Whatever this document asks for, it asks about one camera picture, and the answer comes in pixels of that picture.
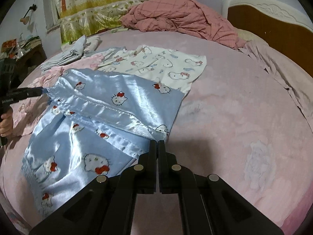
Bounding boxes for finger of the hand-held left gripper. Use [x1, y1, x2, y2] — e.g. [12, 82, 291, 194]
[23, 86, 44, 97]

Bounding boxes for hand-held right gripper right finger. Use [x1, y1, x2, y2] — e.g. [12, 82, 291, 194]
[158, 140, 285, 235]

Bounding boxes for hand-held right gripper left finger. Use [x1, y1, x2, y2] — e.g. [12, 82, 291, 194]
[29, 140, 158, 235]

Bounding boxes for blue satin cat-print pants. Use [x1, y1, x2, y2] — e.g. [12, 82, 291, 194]
[22, 69, 185, 219]

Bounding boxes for pink cat-print pants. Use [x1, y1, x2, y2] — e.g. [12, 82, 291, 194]
[11, 54, 104, 137]

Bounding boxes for white cat-print pants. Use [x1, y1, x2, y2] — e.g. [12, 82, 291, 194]
[96, 44, 207, 95]

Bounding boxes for person's left hand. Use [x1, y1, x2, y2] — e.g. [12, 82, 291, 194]
[0, 110, 14, 137]

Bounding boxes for dark wooden desk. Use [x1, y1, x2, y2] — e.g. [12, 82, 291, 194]
[13, 45, 47, 79]

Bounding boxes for folded white bear-print cloth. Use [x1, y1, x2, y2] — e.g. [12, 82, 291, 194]
[40, 35, 87, 70]

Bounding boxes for stack of books and papers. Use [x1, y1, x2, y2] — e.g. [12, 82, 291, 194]
[0, 35, 41, 59]

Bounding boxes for red box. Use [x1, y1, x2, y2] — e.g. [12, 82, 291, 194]
[2, 39, 17, 52]

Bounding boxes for tree-print curtain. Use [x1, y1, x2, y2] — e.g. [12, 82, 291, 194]
[43, 0, 195, 43]

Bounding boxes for pink checked quilt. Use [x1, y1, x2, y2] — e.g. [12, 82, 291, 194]
[121, 0, 246, 49]

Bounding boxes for beige pillow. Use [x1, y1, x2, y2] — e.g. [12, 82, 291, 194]
[236, 28, 260, 42]

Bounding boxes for rumpled mauve blanket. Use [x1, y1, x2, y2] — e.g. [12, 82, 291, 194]
[238, 39, 313, 128]

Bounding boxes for white and wooden headboard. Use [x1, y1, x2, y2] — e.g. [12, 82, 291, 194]
[223, 0, 313, 77]

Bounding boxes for pink wall lamp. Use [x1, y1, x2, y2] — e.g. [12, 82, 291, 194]
[20, 4, 38, 25]

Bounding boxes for white window frame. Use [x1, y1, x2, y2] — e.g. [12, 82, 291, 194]
[43, 0, 61, 33]

